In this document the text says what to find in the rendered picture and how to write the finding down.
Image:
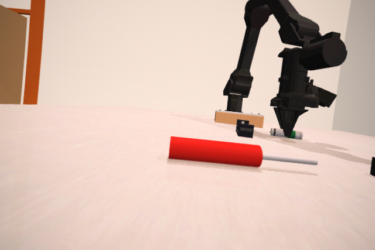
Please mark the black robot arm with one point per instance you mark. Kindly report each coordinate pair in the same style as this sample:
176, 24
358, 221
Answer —
317, 52

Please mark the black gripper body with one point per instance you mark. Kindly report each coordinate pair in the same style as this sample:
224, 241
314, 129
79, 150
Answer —
291, 93

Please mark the red-handled screwdriver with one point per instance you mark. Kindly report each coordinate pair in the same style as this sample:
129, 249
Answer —
230, 153

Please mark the white and green battery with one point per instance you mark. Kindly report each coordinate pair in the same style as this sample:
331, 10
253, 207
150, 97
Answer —
279, 132

